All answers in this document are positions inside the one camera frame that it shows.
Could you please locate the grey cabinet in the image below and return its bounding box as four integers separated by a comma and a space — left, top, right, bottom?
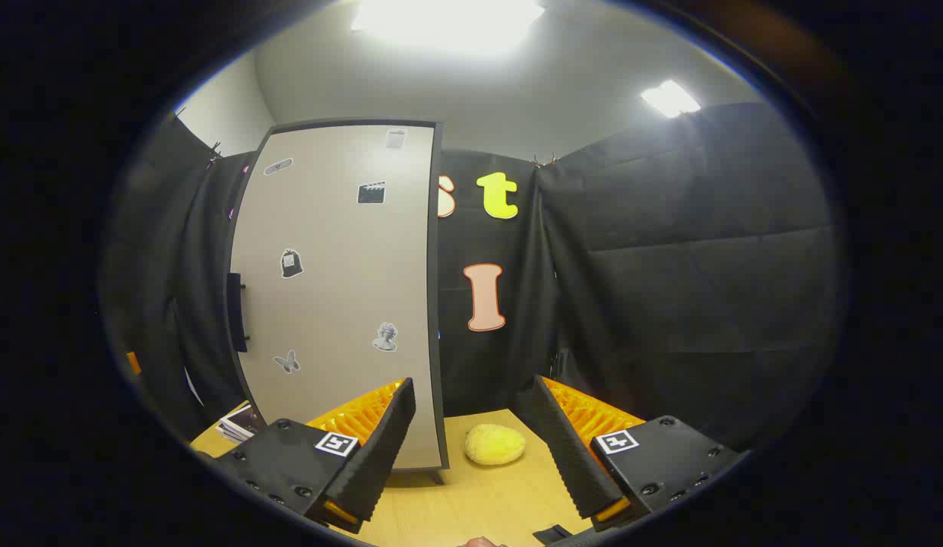
226, 118, 451, 485

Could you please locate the black cabinet door handle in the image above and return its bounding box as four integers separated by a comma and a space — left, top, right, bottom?
226, 272, 250, 353

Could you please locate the white book with dark cover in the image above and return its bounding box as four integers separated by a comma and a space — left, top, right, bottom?
226, 403, 264, 437

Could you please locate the ceiling light panel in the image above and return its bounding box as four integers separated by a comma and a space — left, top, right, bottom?
641, 80, 701, 119
350, 0, 548, 55

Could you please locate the black backdrop cloth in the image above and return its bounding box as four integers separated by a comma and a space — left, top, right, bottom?
99, 103, 848, 457

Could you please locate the yellow round sponge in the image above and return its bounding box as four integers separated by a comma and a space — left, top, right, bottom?
464, 424, 527, 466

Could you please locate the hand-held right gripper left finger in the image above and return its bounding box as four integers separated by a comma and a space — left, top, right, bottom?
213, 378, 417, 535

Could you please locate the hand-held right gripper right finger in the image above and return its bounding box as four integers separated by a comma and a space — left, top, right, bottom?
515, 375, 748, 533

